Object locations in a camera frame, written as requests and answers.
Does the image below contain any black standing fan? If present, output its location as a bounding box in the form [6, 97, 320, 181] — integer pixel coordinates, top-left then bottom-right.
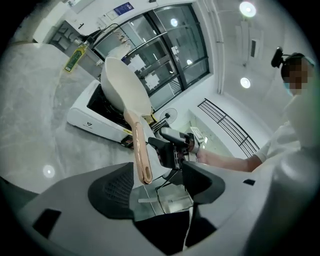
[159, 107, 179, 126]

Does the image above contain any person's white shirt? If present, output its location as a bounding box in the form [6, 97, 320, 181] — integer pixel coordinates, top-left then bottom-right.
[251, 93, 320, 177]

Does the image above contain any ceiling air vent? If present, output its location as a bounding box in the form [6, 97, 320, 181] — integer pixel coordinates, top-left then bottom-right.
[249, 37, 259, 59]

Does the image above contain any large black-framed window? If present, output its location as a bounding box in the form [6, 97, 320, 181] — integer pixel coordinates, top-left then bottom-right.
[93, 2, 216, 111]

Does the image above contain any white ceiling pipe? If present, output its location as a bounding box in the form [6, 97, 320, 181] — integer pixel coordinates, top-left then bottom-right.
[215, 9, 225, 95]

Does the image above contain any yellow oil bottle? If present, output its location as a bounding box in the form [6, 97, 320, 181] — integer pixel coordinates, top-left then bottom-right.
[64, 42, 89, 74]

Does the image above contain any white and black stove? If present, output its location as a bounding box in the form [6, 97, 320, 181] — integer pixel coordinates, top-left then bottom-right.
[66, 79, 161, 145]

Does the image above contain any person's head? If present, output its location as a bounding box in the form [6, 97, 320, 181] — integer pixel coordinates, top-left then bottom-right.
[279, 52, 318, 97]

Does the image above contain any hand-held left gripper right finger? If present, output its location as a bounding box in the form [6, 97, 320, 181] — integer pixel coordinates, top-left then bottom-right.
[181, 160, 226, 205]

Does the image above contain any black cable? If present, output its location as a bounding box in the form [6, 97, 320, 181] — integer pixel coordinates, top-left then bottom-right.
[154, 172, 177, 216]

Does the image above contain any black metal railing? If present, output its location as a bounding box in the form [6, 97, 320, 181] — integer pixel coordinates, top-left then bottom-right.
[197, 97, 261, 159]

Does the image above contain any white frying pan pink handle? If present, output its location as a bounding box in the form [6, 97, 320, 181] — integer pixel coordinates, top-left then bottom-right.
[100, 56, 154, 185]

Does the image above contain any person's right forearm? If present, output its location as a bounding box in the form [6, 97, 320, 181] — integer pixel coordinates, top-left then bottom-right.
[196, 148, 263, 173]

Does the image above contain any black head-worn camera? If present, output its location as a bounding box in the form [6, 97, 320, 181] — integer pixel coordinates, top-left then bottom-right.
[270, 46, 292, 69]

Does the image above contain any blue wall sign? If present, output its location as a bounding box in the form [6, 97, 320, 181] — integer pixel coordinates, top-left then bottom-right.
[113, 1, 135, 16]

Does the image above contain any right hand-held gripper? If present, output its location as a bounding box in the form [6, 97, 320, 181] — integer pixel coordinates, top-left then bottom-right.
[147, 126, 209, 171]

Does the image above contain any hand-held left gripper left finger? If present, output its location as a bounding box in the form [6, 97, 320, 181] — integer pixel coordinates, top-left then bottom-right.
[87, 161, 137, 221]

